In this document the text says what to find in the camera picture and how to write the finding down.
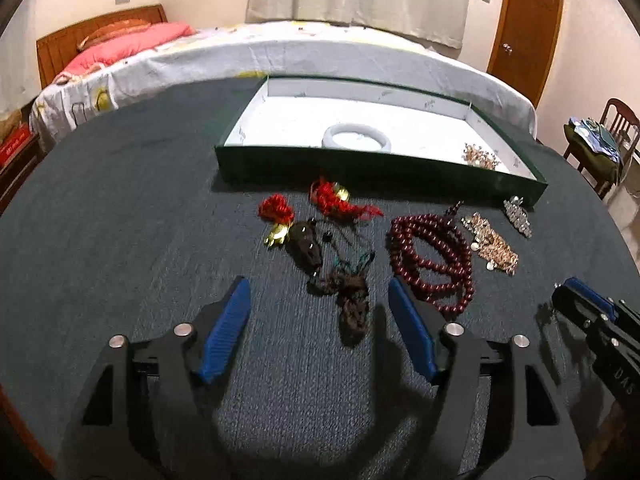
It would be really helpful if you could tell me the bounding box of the bed with white printed sheet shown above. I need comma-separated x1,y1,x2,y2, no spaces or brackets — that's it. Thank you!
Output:
27,20,538,153

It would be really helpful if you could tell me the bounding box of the pile of clothes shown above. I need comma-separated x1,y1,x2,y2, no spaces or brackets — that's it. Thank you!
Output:
565,117,636,178

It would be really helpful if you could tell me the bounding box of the red bead ornament with gold bell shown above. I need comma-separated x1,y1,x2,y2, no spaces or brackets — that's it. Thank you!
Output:
257,194,296,249
309,177,385,223

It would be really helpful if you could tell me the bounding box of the gold crystal jewelry piece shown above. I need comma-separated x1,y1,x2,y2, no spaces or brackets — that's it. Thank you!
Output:
462,142,500,170
461,212,520,277

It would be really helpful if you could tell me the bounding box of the dark red bead necklace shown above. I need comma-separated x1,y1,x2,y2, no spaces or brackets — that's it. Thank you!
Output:
387,201,476,318

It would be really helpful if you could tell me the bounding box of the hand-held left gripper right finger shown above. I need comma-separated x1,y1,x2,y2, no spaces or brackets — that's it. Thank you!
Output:
387,275,586,480

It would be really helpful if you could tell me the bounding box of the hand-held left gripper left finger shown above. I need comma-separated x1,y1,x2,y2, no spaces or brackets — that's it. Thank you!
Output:
60,275,253,480

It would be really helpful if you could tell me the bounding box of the brown knotted cord pendant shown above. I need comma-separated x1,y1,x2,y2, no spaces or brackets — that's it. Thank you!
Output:
307,250,377,347

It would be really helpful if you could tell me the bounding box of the wooden chair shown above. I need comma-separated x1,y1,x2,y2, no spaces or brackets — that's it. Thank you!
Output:
564,97,640,200

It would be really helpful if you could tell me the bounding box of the silver crystal brooch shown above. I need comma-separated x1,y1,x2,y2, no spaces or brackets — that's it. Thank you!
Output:
502,196,533,238

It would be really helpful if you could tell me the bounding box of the orange pillow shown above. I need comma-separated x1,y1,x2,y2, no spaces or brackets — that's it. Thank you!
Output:
76,20,151,52

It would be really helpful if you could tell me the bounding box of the white jade bangle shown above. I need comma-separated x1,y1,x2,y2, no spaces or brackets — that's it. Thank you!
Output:
321,122,391,153

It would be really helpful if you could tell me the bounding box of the brown wooden door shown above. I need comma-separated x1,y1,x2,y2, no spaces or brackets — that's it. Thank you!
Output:
487,0,565,108

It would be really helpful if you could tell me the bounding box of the wooden headboard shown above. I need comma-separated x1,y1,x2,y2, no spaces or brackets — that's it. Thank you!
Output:
36,4,168,88

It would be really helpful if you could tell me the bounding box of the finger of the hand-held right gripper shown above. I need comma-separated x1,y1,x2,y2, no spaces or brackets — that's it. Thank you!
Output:
550,277,621,332

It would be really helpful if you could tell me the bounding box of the pink pillow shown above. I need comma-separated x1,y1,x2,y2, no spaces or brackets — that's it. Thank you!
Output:
52,22,196,83

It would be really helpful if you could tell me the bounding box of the red box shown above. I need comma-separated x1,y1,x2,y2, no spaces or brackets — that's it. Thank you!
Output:
0,125,32,168

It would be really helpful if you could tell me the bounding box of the green box with white lining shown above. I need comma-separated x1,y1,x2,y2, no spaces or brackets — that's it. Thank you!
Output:
215,75,549,209

